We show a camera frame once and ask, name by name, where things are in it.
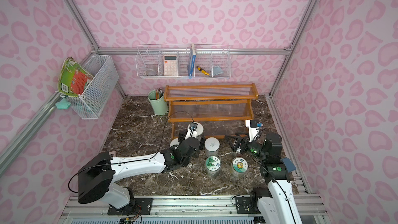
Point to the orange wooden three-tier shelf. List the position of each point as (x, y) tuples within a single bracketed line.
[(210, 103)]

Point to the pink calculator on table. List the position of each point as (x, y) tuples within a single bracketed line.
[(113, 153)]

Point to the white lid green label jar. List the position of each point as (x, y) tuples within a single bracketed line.
[(174, 143)]

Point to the small white lid jar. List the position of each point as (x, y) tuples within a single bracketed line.
[(200, 131)]

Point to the mint star-shaped toy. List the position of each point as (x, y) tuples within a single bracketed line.
[(63, 104)]

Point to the green red snack bag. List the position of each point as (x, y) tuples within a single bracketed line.
[(73, 79)]

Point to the clear tape roll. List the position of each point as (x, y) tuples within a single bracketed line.
[(151, 71)]

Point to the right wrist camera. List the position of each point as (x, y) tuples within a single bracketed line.
[(254, 129)]

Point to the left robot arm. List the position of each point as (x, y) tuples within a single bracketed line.
[(97, 179)]

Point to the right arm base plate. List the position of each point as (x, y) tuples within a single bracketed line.
[(243, 205)]

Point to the pink calculator in basket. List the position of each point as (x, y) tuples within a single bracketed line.
[(170, 65)]

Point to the white mesh side basket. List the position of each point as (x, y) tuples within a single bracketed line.
[(91, 103)]

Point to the blue wallet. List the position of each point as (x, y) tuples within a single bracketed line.
[(290, 167)]

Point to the aluminium front rail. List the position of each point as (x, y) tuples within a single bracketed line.
[(203, 209)]

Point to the pencils bundle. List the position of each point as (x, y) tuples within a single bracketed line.
[(158, 93)]

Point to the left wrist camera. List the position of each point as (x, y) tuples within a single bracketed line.
[(192, 131)]

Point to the yellow utility knife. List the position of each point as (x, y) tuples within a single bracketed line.
[(203, 71)]

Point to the blue book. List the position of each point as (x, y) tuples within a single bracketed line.
[(191, 61)]

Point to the mint green pencil cup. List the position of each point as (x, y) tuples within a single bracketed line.
[(160, 106)]

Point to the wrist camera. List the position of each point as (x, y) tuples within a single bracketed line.
[(192, 131), (254, 129)]

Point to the white wire wall basket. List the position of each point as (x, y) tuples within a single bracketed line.
[(207, 57)]

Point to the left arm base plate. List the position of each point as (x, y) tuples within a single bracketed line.
[(141, 206)]

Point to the tall white tin jar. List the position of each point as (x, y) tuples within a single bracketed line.
[(211, 147)]

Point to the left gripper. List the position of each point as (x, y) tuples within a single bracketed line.
[(182, 137)]

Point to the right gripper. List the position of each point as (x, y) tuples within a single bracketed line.
[(242, 144)]

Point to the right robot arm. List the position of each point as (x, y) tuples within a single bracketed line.
[(275, 202)]

